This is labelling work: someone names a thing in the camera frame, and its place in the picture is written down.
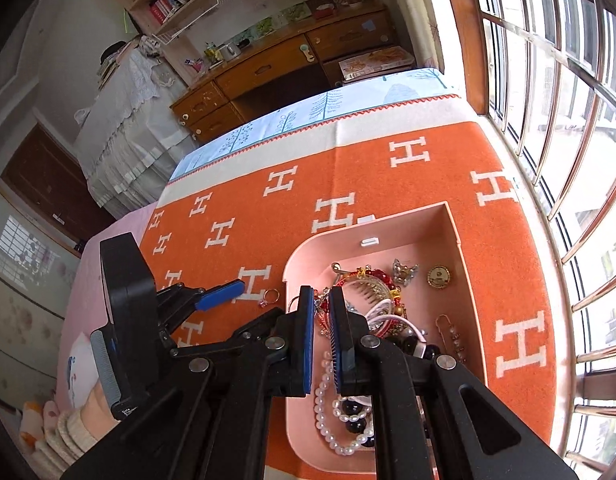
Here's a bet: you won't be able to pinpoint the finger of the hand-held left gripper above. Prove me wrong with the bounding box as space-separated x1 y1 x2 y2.
157 280 246 333
170 306 285 359

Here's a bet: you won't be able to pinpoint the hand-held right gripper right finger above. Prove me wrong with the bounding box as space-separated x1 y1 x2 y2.
329 287 579 480

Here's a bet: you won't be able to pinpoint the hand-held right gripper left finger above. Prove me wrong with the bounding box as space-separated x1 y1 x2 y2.
60 285 315 480

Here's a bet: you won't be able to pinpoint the white bangle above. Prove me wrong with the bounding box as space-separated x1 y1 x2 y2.
365 300 427 344

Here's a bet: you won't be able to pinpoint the red string bracelet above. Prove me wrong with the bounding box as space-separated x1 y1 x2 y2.
315 266 406 334

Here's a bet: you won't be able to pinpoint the pink jewelry box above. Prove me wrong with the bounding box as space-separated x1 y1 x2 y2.
282 201 489 473

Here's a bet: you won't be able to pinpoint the person's left hand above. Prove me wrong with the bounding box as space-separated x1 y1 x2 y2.
80 382 121 436

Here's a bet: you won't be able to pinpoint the pink bedsheet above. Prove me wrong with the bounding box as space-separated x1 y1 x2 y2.
52 202 161 411

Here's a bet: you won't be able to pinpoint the gold hair comb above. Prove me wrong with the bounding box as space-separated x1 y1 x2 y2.
345 277 391 311

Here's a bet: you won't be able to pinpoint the white printed cloth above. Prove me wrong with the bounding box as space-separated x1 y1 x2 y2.
65 335 101 409

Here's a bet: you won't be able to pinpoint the floral wardrobe door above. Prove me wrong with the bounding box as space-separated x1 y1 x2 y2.
0 180 83 398

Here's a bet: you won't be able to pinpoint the brown wooden door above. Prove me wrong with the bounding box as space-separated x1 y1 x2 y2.
0 122 116 247

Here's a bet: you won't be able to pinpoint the orange patterned blanket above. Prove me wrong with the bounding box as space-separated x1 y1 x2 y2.
138 92 574 480

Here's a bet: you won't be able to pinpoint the white lace cloth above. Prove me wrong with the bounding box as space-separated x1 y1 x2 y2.
75 45 199 218

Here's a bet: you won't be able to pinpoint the blue tree-print sheet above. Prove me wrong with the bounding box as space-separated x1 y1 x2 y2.
168 67 461 183

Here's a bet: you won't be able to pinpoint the wooden desk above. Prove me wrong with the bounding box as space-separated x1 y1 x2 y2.
169 2 416 143

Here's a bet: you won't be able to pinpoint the printed cardboard box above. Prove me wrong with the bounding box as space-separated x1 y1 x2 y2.
338 46 416 82

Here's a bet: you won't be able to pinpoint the row of red books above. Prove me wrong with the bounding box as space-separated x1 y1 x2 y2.
148 0 187 25

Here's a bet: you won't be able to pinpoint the metal window bars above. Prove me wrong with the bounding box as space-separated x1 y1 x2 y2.
468 0 616 480

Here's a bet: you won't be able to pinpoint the white pearl bracelet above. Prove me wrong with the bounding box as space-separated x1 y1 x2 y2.
314 352 376 456

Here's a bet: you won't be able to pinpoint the black bead bracelet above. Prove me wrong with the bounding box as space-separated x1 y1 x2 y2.
338 335 441 448

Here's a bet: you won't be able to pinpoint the white wire basket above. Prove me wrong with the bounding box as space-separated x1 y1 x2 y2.
155 0 225 44

